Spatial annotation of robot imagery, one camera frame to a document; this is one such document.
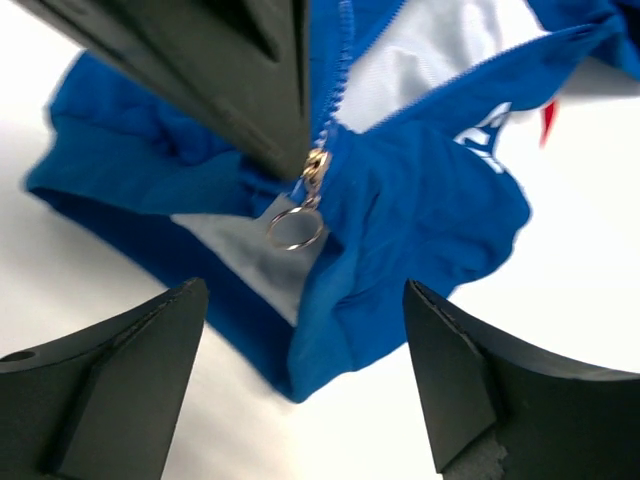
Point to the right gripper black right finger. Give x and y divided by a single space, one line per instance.
498 407

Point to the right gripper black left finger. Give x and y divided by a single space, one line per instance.
103 402

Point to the blue white red jacket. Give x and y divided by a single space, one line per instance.
409 99

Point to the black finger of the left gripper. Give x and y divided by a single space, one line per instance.
240 68

